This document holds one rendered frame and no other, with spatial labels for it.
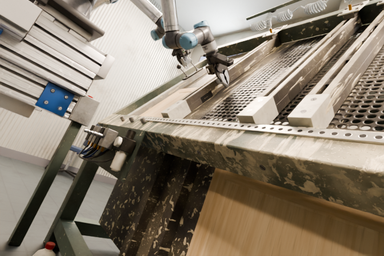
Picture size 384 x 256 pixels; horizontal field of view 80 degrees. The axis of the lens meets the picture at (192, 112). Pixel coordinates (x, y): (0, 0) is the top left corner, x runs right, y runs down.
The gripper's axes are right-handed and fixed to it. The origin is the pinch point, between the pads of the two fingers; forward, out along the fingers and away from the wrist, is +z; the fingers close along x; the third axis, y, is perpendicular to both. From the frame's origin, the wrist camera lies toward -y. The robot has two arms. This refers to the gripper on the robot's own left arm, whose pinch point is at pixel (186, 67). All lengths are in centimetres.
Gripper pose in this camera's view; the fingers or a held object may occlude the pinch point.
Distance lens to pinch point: 176.5
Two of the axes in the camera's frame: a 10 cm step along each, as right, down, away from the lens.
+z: 4.0, 8.6, 3.2
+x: 6.8, -5.1, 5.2
